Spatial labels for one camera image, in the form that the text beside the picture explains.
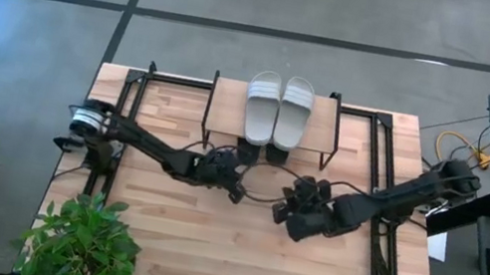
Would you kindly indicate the wooden shelf black metal frame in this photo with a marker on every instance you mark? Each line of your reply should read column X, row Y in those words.
column 225, row 108

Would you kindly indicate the black aluminium table frame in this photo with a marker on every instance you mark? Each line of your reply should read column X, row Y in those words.
column 174, row 80

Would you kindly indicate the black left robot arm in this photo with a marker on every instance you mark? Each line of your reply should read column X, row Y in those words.
column 148, row 143

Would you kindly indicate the black desk support beam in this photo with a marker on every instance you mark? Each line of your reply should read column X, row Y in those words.
column 458, row 220

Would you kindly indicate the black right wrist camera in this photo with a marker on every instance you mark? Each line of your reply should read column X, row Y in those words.
column 312, row 186

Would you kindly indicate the grey slide sandal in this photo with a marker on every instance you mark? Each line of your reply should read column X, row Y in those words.
column 260, row 115
column 293, row 121

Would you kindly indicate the black slide sandal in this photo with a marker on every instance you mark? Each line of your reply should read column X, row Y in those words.
column 276, row 155
column 247, row 152

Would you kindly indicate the white paper sheet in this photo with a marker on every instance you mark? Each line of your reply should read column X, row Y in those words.
column 437, row 246

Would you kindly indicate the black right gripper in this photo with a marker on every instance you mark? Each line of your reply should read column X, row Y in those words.
column 311, row 220

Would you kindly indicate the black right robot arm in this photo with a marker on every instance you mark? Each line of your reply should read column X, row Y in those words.
column 396, row 197

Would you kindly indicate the green potted plant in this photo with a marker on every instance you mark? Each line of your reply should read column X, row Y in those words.
column 80, row 240

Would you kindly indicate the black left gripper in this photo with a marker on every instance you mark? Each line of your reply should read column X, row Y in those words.
column 216, row 170

